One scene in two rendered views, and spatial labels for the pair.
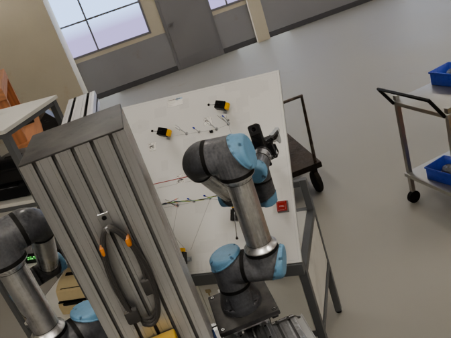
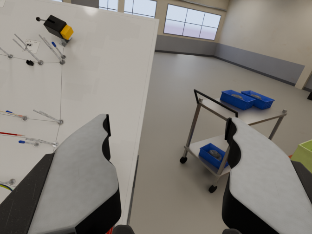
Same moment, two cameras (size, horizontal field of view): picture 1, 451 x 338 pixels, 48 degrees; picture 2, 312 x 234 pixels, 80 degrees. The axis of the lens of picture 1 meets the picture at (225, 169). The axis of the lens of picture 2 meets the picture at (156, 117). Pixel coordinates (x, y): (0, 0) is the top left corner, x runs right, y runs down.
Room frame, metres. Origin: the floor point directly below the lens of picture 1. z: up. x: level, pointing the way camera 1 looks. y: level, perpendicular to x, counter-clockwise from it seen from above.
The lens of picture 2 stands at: (1.89, -0.16, 1.64)
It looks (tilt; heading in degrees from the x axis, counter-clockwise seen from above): 27 degrees down; 337
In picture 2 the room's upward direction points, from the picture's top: 10 degrees clockwise
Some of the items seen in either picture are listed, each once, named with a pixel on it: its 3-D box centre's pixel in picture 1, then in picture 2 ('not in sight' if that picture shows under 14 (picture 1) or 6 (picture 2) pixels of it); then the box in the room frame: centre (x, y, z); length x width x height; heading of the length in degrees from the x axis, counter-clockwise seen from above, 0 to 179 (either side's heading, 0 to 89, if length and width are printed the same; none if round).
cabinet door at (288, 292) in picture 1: (256, 305); not in sight; (2.18, 0.08, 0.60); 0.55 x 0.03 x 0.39; 69
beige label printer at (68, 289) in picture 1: (82, 284); not in sight; (2.70, 1.05, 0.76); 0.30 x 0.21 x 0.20; 163
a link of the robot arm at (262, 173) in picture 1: (258, 168); not in sight; (1.71, -0.12, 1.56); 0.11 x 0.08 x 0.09; 160
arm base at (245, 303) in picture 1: (237, 292); not in sight; (1.51, 0.10, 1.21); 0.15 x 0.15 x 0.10
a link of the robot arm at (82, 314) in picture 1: (91, 322); not in sight; (1.46, 0.60, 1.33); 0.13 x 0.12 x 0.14; 121
